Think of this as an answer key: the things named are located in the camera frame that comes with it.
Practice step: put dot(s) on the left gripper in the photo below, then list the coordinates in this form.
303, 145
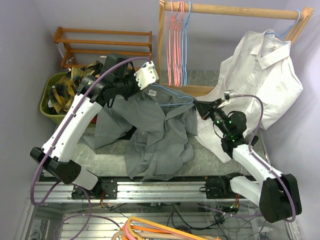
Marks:
136, 89

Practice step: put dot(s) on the pink wire hangers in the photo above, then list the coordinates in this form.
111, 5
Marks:
174, 25

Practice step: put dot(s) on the grey button shirt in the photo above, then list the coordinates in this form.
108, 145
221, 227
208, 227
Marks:
160, 147

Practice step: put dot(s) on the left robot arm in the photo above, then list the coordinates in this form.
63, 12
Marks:
124, 77

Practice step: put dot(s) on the yellow plaid shirt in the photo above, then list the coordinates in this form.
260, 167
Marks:
63, 91

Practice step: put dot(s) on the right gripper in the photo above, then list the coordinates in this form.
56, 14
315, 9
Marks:
204, 107

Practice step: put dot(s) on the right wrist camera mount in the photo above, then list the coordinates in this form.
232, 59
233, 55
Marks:
228, 94

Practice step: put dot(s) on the orange pink hangers below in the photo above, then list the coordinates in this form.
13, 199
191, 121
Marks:
136, 228

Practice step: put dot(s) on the aluminium mounting rail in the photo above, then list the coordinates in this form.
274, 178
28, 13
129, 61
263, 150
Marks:
124, 190

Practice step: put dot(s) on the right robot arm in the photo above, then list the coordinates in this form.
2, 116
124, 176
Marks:
276, 194

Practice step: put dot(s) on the wooden shoe rack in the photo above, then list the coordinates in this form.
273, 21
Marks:
81, 46

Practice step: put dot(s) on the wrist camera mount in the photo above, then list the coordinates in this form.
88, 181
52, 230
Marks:
146, 75
228, 94

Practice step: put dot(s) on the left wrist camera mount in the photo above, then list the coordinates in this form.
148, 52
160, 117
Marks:
146, 75

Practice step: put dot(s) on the blue hanger holding white shirt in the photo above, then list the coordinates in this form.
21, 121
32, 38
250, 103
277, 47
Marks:
282, 36

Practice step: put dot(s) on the black garment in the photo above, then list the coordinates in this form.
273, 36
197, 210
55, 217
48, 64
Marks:
128, 135

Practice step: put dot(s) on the white hanging shirt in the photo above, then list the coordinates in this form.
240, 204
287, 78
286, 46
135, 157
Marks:
262, 73

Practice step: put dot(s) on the green laundry basket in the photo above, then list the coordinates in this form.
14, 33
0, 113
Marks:
45, 105

